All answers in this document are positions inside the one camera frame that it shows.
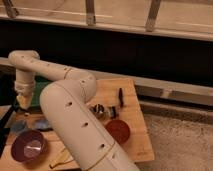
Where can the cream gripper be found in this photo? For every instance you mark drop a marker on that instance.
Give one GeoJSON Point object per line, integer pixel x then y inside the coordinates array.
{"type": "Point", "coordinates": [24, 101]}

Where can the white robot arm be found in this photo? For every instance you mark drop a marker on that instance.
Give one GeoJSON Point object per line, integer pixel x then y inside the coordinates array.
{"type": "Point", "coordinates": [63, 102]}

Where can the blue round lid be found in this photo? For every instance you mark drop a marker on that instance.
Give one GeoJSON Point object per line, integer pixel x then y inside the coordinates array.
{"type": "Point", "coordinates": [19, 127]}

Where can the green plastic tray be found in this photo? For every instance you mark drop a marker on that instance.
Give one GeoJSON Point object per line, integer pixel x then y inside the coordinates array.
{"type": "Point", "coordinates": [38, 90]}

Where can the blue sponge block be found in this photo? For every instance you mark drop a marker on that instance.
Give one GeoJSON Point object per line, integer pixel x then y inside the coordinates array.
{"type": "Point", "coordinates": [42, 125]}

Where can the purple bowl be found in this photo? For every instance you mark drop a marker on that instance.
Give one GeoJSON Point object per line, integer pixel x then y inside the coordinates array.
{"type": "Point", "coordinates": [27, 146]}

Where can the yellow wooden spatula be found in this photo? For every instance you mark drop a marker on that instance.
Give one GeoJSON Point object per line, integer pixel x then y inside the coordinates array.
{"type": "Point", "coordinates": [62, 158]}

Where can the small black white can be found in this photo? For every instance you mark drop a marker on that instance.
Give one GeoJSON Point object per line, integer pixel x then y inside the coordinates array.
{"type": "Point", "coordinates": [113, 112]}

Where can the wooden cutting board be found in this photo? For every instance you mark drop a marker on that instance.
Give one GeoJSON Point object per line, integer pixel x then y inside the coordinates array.
{"type": "Point", "coordinates": [138, 147]}

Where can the black marker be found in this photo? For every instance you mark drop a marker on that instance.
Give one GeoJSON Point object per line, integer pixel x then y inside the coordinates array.
{"type": "Point", "coordinates": [120, 96]}

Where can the orange bowl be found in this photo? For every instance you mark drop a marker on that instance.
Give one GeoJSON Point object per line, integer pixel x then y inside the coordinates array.
{"type": "Point", "coordinates": [119, 130]}

